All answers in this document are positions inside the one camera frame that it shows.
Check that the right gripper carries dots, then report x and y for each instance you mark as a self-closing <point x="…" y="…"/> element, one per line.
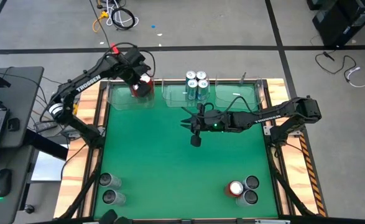
<point x="204" y="121"/>

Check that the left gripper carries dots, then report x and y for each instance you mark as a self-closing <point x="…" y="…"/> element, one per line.
<point x="132" y="65"/>

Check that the white soda can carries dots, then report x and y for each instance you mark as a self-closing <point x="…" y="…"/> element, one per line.
<point x="250" y="197"/>
<point x="105" y="179"/>
<point x="251" y="182"/>
<point x="109" y="196"/>

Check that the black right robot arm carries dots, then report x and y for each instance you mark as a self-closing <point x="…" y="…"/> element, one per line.
<point x="267" y="118"/>

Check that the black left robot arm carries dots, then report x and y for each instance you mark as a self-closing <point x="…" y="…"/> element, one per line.
<point x="87" y="84"/>

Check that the clear plastic bin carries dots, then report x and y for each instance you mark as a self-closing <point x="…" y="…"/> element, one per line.
<point x="117" y="99"/>
<point x="176" y="99"/>
<point x="225" y="91"/>

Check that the green table mat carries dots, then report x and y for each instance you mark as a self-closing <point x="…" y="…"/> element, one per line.
<point x="169" y="174"/>

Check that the black power brick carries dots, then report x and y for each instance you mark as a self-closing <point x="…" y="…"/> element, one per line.
<point x="44" y="126"/>

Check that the black office desk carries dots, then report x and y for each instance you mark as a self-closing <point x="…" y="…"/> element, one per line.
<point x="23" y="93"/>

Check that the yellow black hazard tape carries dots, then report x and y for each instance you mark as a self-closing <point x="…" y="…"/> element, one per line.
<point x="311" y="177"/>

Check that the black adapter box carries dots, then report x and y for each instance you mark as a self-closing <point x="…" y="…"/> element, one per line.
<point x="13" y="124"/>

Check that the white board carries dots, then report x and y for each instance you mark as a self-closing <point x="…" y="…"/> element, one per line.
<point x="47" y="168"/>

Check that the black computer mouse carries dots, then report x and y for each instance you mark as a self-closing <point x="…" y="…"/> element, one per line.
<point x="2" y="183"/>

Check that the black desk caster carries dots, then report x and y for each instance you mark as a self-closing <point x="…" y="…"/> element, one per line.
<point x="29" y="209"/>

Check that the black computer tower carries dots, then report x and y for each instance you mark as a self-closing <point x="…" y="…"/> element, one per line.
<point x="337" y="21"/>

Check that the grey metal post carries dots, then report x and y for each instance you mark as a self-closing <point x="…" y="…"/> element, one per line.
<point x="243" y="77"/>

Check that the black metal rig frame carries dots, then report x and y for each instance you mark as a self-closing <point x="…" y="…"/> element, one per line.
<point x="157" y="222"/>

